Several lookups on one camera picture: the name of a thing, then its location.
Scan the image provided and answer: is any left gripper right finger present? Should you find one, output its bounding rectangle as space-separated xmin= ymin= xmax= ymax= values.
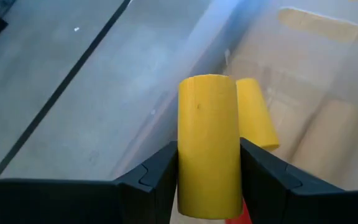
xmin=239 ymin=137 xmax=358 ymax=224

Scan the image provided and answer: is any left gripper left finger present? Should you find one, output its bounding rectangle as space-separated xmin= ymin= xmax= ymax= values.
xmin=0 ymin=141 xmax=179 ymax=224

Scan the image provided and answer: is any yellow cylinder block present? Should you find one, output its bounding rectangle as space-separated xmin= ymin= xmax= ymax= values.
xmin=177 ymin=73 xmax=244 ymax=220
xmin=236 ymin=77 xmax=280 ymax=152

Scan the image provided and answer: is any clear plastic bin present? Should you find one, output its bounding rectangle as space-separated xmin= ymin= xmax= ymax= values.
xmin=109 ymin=0 xmax=358 ymax=224

